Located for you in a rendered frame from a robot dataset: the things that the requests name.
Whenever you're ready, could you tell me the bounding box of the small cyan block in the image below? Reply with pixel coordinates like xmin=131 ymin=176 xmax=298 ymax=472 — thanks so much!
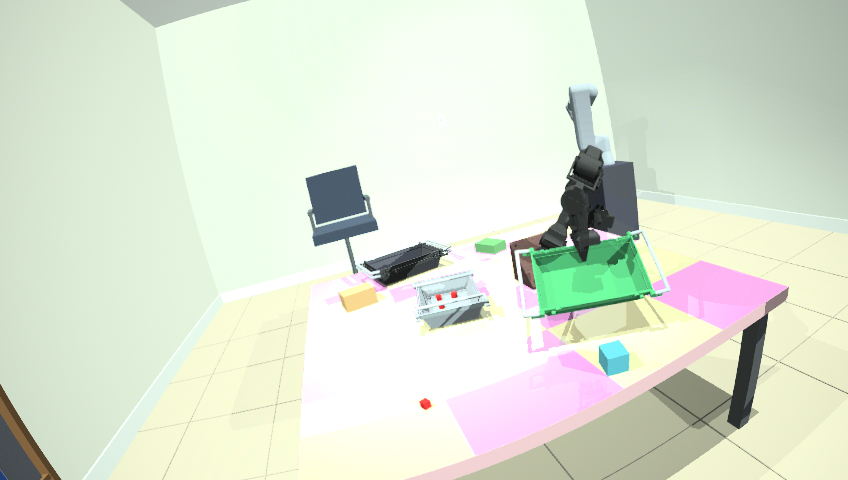
xmin=598 ymin=340 xmax=630 ymax=377

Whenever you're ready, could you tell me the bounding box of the light green rectangular block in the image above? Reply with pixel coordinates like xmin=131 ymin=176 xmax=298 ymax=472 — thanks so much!
xmin=475 ymin=238 xmax=507 ymax=255

